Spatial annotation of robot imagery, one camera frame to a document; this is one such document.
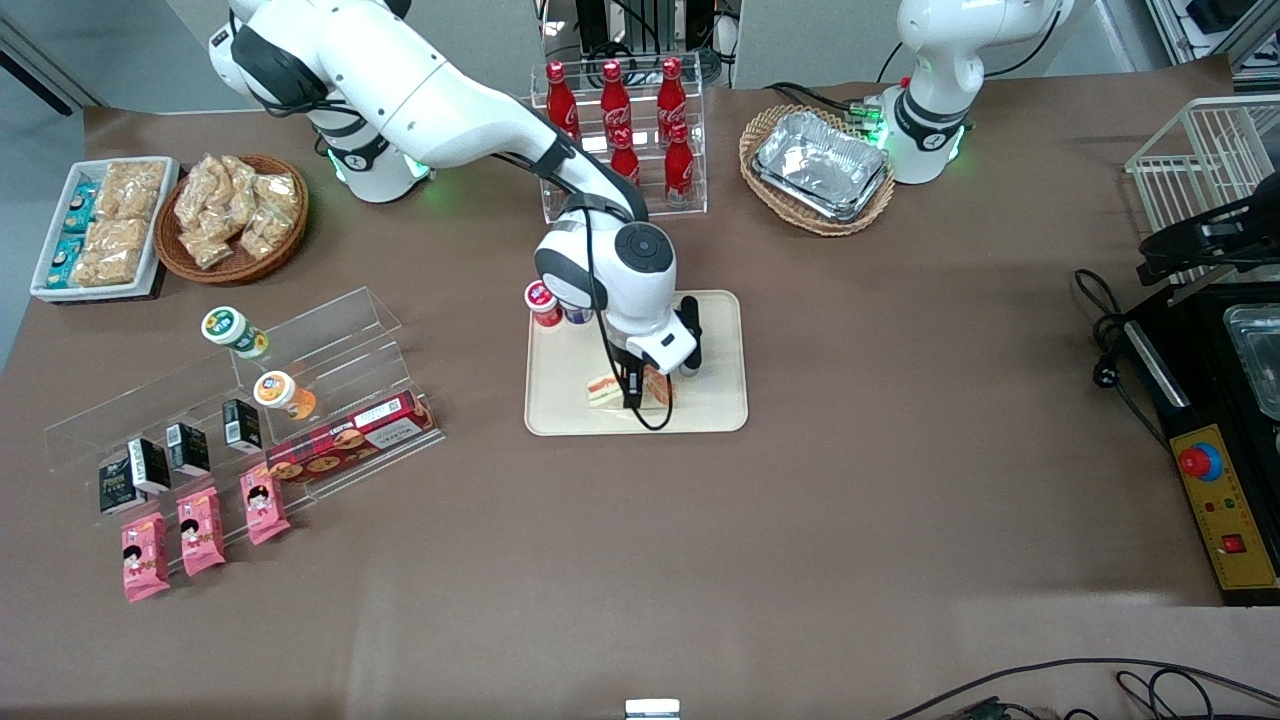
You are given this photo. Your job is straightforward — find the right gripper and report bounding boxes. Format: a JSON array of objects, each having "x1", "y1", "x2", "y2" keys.
[{"x1": 607, "y1": 320, "x2": 699, "y2": 410}]

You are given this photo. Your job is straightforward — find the triangle sandwich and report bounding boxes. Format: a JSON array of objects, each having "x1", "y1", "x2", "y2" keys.
[{"x1": 586, "y1": 366, "x2": 677, "y2": 412}]

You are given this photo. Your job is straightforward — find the beige plastic tray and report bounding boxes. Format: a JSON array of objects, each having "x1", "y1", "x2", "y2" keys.
[{"x1": 524, "y1": 290, "x2": 749, "y2": 437}]

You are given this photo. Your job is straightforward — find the aluminium foil tray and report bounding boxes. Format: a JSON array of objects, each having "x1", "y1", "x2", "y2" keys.
[
  {"x1": 757, "y1": 110, "x2": 889, "y2": 206},
  {"x1": 752, "y1": 150, "x2": 891, "y2": 223}
]

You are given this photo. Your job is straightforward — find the metal machine tray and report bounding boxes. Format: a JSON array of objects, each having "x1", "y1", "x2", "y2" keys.
[{"x1": 1222, "y1": 305, "x2": 1280, "y2": 421}]

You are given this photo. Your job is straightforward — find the red cap small bottle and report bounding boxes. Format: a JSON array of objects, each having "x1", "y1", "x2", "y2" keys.
[{"x1": 524, "y1": 280, "x2": 564, "y2": 329}]

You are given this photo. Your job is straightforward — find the red cola bottle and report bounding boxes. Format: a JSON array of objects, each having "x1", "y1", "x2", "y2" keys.
[
  {"x1": 600, "y1": 60, "x2": 633, "y2": 136},
  {"x1": 610, "y1": 128, "x2": 643, "y2": 189},
  {"x1": 545, "y1": 61, "x2": 581, "y2": 139},
  {"x1": 656, "y1": 57, "x2": 689, "y2": 131},
  {"x1": 664, "y1": 122, "x2": 696, "y2": 206}
]

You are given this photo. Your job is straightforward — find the light wicker basket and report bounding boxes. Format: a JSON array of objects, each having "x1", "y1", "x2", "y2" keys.
[{"x1": 739, "y1": 104, "x2": 897, "y2": 238}]

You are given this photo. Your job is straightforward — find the clear acrylic bottle rack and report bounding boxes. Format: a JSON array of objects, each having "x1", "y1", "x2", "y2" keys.
[{"x1": 530, "y1": 55, "x2": 708, "y2": 225}]

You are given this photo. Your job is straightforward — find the red cookie box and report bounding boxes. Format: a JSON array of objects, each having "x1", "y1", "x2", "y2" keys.
[{"x1": 265, "y1": 391, "x2": 438, "y2": 486}]

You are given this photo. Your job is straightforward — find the clear acrylic tiered stand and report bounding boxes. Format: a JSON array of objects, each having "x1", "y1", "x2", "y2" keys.
[{"x1": 43, "y1": 286, "x2": 446, "y2": 531}]

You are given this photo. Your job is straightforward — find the orange cap small bottle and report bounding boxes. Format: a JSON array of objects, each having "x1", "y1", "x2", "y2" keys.
[{"x1": 253, "y1": 370, "x2": 318, "y2": 421}]

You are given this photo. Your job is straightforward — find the pink snack packet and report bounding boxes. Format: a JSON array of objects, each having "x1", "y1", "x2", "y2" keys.
[
  {"x1": 240, "y1": 465, "x2": 292, "y2": 546},
  {"x1": 121, "y1": 512, "x2": 171, "y2": 604},
  {"x1": 177, "y1": 487, "x2": 227, "y2": 577}
]

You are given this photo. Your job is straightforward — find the small black carton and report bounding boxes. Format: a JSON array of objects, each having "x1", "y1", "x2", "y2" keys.
[
  {"x1": 128, "y1": 437, "x2": 172, "y2": 495},
  {"x1": 221, "y1": 398, "x2": 263, "y2": 453},
  {"x1": 165, "y1": 422, "x2": 211, "y2": 478},
  {"x1": 98, "y1": 455, "x2": 139, "y2": 517}
]

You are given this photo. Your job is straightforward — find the clear bag of crackers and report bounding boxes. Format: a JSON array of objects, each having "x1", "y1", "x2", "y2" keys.
[
  {"x1": 252, "y1": 172, "x2": 301, "y2": 216},
  {"x1": 238, "y1": 202, "x2": 297, "y2": 261},
  {"x1": 215, "y1": 155, "x2": 263, "y2": 219},
  {"x1": 174, "y1": 156, "x2": 227, "y2": 233},
  {"x1": 180, "y1": 225, "x2": 237, "y2": 271}
]

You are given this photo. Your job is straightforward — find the green cap small bottle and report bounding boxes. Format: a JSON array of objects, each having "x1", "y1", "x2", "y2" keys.
[{"x1": 201, "y1": 306, "x2": 270, "y2": 360}]

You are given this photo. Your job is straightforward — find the brown wicker basket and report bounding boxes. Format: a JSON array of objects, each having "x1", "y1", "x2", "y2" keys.
[{"x1": 154, "y1": 153, "x2": 310, "y2": 287}]

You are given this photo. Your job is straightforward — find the white rectangular dish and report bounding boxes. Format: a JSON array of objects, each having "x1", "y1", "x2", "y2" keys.
[{"x1": 30, "y1": 157, "x2": 181, "y2": 302}]

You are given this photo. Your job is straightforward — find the wrapped rice cracker pack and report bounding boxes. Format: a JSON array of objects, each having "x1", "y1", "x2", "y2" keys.
[
  {"x1": 70, "y1": 245, "x2": 143, "y2": 290},
  {"x1": 96, "y1": 160, "x2": 168, "y2": 223},
  {"x1": 85, "y1": 218, "x2": 153, "y2": 257}
]

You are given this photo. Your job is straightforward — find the black sealing machine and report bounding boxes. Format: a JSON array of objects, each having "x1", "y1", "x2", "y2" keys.
[{"x1": 1120, "y1": 280, "x2": 1280, "y2": 607}]

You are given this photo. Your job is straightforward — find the teal snack packet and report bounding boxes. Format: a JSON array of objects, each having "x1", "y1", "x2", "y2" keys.
[
  {"x1": 47, "y1": 235, "x2": 87, "y2": 291},
  {"x1": 64, "y1": 180, "x2": 101, "y2": 234}
]

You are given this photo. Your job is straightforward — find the yellow control panel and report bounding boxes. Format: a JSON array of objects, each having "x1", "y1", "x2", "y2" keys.
[{"x1": 1170, "y1": 425, "x2": 1279, "y2": 591}]

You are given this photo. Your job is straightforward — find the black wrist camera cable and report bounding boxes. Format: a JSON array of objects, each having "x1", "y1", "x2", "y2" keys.
[{"x1": 585, "y1": 200, "x2": 674, "y2": 433}]

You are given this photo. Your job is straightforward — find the black arm base cables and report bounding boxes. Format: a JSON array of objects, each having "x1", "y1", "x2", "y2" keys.
[{"x1": 765, "y1": 80, "x2": 891, "y2": 131}]

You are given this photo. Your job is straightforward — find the black equipment frame with cables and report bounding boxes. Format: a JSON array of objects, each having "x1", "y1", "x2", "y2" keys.
[{"x1": 538, "y1": 0, "x2": 743, "y2": 89}]

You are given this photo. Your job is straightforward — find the black power cable with plug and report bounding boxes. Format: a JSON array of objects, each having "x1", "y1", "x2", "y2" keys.
[{"x1": 1075, "y1": 268, "x2": 1171, "y2": 451}]

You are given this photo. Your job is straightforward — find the black machine lever handle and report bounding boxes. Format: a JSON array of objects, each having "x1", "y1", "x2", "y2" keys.
[{"x1": 1137, "y1": 195, "x2": 1280, "y2": 286}]

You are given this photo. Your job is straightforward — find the black floor cables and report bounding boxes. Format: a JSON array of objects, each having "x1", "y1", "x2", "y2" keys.
[{"x1": 885, "y1": 658, "x2": 1280, "y2": 720}]

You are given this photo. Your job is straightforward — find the white wire rack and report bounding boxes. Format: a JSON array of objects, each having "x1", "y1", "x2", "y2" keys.
[{"x1": 1125, "y1": 95, "x2": 1280, "y2": 286}]

